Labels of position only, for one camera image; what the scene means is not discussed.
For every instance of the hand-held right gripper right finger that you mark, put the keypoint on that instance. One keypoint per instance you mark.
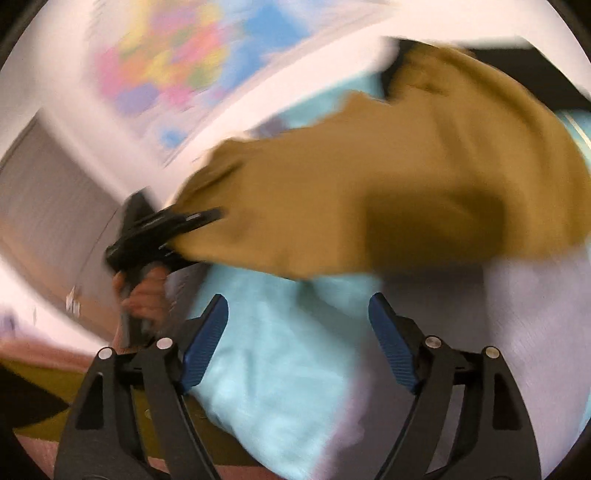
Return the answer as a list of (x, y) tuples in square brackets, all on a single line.
[(392, 341)]

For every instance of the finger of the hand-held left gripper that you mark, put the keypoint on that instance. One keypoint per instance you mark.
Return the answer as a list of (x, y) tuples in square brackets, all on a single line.
[(203, 218)]

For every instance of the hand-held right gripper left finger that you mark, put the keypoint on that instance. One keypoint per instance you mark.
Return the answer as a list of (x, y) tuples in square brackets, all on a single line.
[(205, 337)]

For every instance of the mustard brown jacket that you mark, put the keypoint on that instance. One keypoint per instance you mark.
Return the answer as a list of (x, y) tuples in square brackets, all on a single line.
[(369, 184)]

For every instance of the person's left hand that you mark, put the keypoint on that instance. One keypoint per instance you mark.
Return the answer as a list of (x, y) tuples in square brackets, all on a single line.
[(145, 297)]

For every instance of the light blue bed sheet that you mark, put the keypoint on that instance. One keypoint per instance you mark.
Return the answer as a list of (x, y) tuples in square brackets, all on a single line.
[(277, 369)]

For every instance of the grey door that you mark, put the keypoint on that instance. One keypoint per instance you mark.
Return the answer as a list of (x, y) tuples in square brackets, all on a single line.
[(51, 207)]

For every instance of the olive black pink rug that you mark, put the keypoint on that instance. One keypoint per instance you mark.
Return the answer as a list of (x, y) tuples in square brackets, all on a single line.
[(41, 387)]

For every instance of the colourful wall map poster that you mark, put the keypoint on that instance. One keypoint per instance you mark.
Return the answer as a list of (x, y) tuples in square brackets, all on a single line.
[(184, 60)]

